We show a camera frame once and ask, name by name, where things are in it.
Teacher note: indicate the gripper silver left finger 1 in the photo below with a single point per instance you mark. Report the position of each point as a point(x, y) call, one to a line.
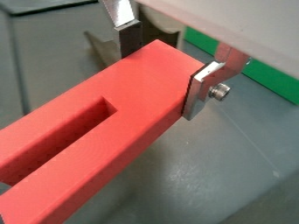
point(129, 27)

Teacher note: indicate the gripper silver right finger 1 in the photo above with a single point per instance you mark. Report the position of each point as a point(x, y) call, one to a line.
point(206, 82)

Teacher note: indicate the red double-square block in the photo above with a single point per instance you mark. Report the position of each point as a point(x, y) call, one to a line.
point(63, 151)

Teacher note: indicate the green shape sorter board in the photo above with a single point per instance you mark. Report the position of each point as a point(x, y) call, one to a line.
point(267, 76)

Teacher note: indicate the black curved holder stand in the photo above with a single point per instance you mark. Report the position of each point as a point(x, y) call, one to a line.
point(106, 50)

